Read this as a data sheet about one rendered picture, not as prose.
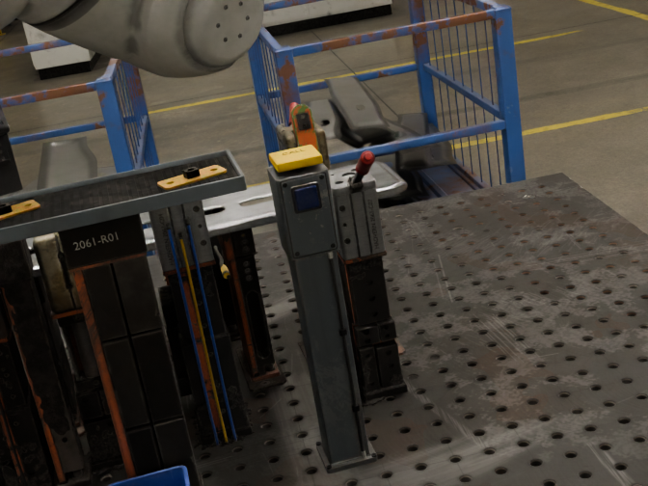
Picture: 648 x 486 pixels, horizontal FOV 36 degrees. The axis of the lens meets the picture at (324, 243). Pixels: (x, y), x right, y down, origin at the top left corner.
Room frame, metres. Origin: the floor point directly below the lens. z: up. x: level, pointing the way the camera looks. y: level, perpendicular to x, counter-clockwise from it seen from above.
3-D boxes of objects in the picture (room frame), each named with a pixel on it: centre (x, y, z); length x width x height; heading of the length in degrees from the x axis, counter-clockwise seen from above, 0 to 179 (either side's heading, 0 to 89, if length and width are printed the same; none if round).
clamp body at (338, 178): (1.44, -0.05, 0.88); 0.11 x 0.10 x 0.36; 10
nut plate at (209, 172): (1.22, 0.15, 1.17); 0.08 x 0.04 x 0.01; 116
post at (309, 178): (1.25, 0.02, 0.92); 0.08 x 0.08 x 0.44; 10
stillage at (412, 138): (3.87, -0.27, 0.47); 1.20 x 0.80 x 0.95; 7
